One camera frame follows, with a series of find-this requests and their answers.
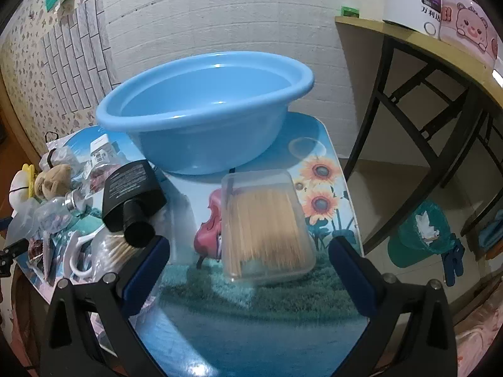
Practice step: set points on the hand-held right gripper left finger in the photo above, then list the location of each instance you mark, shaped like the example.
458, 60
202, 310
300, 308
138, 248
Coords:
145, 275

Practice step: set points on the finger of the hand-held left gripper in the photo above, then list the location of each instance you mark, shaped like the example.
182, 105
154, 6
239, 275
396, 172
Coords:
13, 250

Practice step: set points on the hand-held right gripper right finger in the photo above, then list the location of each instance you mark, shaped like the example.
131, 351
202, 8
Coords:
353, 279

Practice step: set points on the clear bag of cotton swabs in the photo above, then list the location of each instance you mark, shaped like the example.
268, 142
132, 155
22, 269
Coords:
114, 247

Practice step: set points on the white plush toy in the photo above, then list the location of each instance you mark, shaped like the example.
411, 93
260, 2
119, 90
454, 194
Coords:
21, 188

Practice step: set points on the beige plush bear toy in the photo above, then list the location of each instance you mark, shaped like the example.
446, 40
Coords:
55, 178

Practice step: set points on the black cosmetic bottle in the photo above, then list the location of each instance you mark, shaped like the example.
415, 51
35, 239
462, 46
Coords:
129, 188

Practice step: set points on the clear box of toothpicks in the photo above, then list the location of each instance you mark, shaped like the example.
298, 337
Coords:
267, 227

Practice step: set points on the blue plastic basin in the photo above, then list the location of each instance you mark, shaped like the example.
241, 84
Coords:
196, 141

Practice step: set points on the printed landscape desktop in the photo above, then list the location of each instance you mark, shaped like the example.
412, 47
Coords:
255, 322

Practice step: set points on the orange black snack packet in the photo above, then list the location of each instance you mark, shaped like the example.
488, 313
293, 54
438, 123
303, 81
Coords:
37, 249

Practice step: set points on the clear bottle with silver cap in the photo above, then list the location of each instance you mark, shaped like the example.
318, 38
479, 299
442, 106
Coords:
51, 212

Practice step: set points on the white plastic hook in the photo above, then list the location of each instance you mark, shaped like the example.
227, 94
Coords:
72, 255

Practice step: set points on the green trash bin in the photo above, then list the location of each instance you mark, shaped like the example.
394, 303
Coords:
408, 247

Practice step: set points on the clear labelled bag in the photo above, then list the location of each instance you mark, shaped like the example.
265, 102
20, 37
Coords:
98, 178

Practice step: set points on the pink cloth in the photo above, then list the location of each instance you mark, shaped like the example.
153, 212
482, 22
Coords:
479, 333

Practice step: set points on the blue cloth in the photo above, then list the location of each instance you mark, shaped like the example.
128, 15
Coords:
491, 239

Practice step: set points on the wooden side table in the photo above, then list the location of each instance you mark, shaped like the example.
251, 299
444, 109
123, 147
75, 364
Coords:
377, 27

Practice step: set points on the small green box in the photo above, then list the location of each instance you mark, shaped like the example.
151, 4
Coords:
349, 11

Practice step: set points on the pink bear-print appliance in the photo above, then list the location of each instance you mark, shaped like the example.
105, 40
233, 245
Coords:
467, 27

